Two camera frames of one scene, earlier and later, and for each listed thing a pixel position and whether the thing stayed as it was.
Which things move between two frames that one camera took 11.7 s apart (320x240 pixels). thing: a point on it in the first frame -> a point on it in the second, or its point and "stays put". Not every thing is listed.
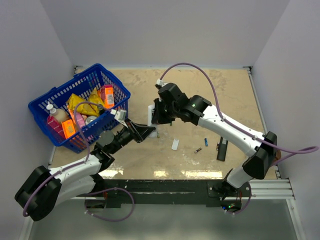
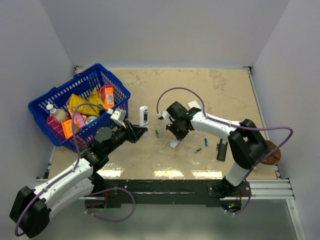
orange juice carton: x=109 y=96 stays put
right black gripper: x=159 y=118 -> x=180 y=136
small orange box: x=68 y=128 stays put
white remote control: x=154 y=134 -> x=143 y=119
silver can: x=89 y=119 stays put
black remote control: x=222 y=149 stays put
